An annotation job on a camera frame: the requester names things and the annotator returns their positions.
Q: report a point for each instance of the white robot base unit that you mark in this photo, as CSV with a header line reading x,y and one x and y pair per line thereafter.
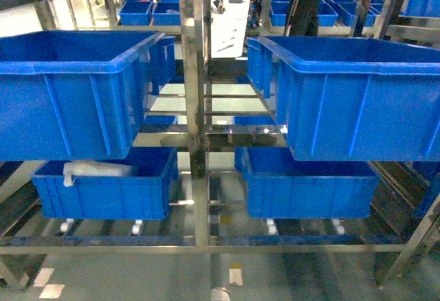
x,y
228,29

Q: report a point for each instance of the lower right blue bin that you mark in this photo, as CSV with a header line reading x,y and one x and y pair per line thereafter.
x,y
279,187

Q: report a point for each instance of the blue bin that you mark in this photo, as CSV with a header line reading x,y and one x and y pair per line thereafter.
x,y
142,196
349,99
79,94
279,187

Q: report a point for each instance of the lower left blue bin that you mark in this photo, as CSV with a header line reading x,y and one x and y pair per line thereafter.
x,y
142,196

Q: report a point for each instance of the upper right blue bin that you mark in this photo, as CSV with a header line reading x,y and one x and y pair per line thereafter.
x,y
349,99

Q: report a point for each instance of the person's dark trouser legs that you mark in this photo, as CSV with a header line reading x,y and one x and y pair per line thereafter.
x,y
302,18

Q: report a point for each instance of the white plastic wrapped item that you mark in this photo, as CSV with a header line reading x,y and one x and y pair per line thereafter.
x,y
90,168

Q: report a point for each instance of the stainless steel rack upright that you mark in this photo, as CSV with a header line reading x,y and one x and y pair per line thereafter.
x,y
193,42

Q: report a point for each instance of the upper left blue bin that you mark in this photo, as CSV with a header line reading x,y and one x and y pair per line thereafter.
x,y
79,94

